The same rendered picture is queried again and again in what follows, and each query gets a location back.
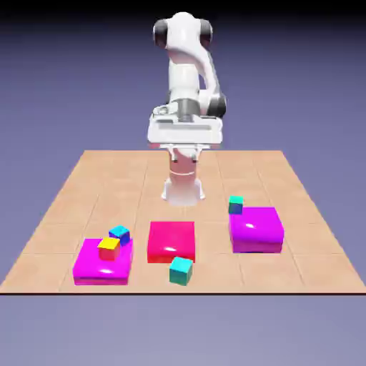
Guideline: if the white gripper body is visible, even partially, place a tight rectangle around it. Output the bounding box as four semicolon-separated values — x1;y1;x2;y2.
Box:
147;113;224;151

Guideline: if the large magenta box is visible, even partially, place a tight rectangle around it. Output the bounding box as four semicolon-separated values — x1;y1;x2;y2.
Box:
72;237;134;286

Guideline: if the small green cube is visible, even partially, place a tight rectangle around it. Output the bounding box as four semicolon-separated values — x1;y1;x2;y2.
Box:
227;195;244;215

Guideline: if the small teal cube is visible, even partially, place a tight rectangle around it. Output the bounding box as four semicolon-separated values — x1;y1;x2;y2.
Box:
169;256;194;287

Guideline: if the large purple box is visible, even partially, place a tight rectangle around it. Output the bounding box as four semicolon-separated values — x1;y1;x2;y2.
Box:
228;206;285;254

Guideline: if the large red box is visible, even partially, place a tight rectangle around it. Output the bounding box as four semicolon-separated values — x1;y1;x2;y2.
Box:
147;220;196;264

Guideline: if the small blue cube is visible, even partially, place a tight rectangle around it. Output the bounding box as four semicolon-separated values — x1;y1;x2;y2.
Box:
108;224;132;247

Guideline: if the small yellow cube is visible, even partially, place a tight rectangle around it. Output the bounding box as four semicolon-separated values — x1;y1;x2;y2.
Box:
97;236;122;262

